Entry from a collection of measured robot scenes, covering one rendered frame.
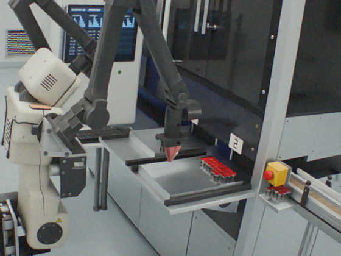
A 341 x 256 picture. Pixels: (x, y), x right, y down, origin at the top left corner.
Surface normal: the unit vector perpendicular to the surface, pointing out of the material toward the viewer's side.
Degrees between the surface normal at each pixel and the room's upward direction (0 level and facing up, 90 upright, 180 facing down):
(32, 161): 90
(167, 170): 0
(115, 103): 90
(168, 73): 92
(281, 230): 90
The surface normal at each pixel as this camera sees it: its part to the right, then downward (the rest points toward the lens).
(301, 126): 0.49, 0.36
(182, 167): 0.11, -0.93
